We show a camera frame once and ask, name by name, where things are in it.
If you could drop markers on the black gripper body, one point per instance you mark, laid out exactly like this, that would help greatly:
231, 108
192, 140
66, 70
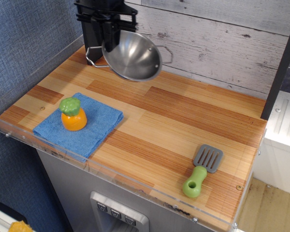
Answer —
115, 12

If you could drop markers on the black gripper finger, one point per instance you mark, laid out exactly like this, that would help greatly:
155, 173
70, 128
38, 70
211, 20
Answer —
91, 31
111, 35

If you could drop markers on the stainless steel two-handled pan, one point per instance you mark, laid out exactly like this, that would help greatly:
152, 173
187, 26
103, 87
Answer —
136, 58

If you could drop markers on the orange toy with green top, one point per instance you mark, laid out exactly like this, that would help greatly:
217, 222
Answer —
73, 117

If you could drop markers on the clear acrylic table guard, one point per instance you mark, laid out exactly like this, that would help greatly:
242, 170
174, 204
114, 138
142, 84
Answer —
166, 120

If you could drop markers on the grey toy fridge cabinet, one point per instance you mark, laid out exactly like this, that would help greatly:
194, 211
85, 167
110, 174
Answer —
73, 186

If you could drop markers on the silver dispenser panel with buttons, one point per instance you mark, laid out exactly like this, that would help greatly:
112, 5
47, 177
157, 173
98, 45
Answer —
112, 216

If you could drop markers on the yellow object at corner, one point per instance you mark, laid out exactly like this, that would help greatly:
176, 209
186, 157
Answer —
20, 226

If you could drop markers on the white side counter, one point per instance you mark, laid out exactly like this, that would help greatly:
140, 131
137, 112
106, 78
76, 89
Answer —
272, 163

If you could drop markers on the black vertical post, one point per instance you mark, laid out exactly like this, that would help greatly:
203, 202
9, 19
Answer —
93, 53

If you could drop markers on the grey spatula with green handle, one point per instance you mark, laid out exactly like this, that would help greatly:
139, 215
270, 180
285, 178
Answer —
206, 160

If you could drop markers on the black right frame post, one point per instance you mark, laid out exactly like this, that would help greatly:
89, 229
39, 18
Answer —
277, 82

